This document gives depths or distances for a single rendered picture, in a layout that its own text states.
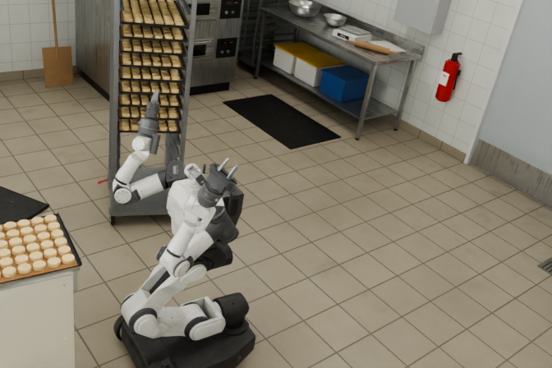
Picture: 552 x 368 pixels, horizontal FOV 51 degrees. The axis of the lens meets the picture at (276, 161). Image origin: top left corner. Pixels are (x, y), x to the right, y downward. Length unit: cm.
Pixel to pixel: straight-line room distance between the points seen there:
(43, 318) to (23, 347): 16
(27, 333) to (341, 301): 202
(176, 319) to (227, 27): 408
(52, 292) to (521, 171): 455
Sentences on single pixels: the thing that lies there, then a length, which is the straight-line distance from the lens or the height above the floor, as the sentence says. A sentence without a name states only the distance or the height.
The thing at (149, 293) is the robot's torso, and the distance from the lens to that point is 301.
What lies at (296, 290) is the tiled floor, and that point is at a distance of 397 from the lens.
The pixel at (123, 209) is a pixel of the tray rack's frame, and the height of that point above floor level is 15.
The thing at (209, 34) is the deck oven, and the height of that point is 71.
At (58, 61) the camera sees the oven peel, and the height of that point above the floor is 27.
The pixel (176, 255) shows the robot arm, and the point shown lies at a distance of 242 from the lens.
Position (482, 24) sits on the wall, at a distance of 604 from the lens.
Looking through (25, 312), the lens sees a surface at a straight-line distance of 272.
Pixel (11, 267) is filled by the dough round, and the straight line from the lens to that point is 259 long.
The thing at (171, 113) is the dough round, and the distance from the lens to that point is 400.
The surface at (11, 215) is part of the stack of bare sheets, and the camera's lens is 452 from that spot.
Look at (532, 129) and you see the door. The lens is 591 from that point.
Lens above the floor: 253
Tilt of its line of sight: 28 degrees down
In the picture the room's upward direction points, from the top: 10 degrees clockwise
